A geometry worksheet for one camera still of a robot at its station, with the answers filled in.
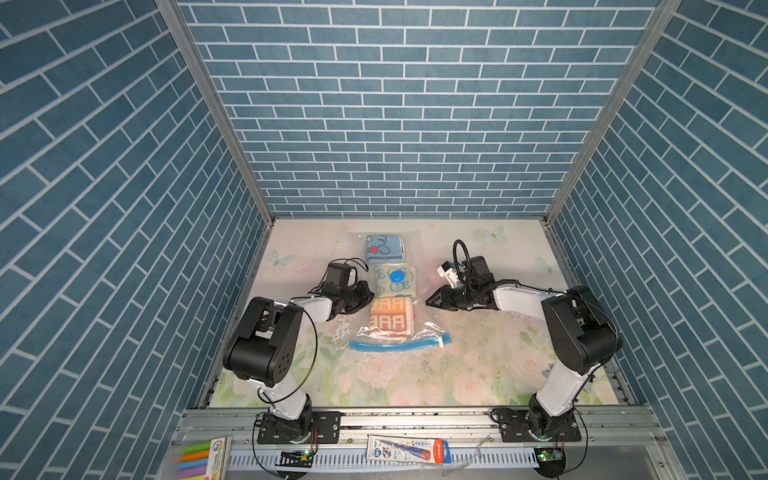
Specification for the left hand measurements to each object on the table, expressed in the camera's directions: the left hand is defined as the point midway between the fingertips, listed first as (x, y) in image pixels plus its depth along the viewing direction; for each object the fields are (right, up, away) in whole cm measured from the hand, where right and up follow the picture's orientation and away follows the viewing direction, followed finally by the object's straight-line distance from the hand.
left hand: (383, 295), depth 94 cm
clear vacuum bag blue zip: (+13, -8, -7) cm, 17 cm away
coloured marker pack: (-39, -34, -26) cm, 58 cm away
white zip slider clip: (+17, -12, -9) cm, 23 cm away
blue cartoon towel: (0, +14, +14) cm, 20 cm away
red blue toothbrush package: (+6, -33, -23) cm, 41 cm away
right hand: (+15, -2, -3) cm, 16 cm away
